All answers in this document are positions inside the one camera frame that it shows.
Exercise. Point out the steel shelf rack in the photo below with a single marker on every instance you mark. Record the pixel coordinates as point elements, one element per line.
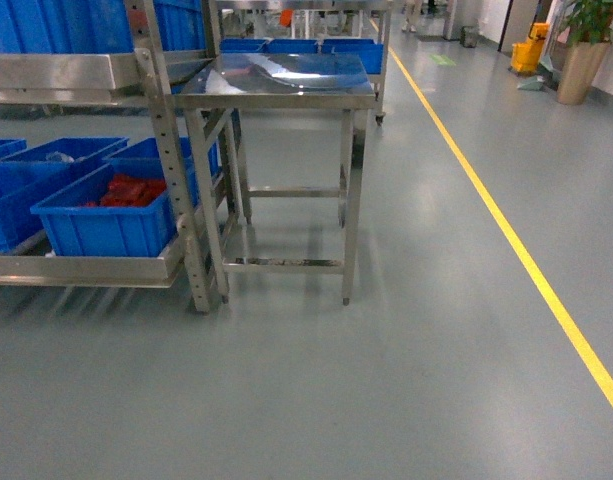
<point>117,54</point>

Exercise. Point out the small steel table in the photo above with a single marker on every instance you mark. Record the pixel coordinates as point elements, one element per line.
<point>295,127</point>

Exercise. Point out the blue bin with red parts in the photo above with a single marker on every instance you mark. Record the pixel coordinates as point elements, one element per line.
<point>75,230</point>

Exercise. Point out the blue bin left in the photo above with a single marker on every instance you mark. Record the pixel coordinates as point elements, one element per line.
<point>31,175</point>

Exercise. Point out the plant in beige pot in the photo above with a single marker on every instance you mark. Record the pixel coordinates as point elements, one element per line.
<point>590,33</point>

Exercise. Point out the red parts in bin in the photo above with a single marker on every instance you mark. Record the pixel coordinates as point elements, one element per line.
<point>126,191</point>

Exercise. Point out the yellow mop bucket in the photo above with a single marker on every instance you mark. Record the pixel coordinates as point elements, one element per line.
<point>526,55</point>

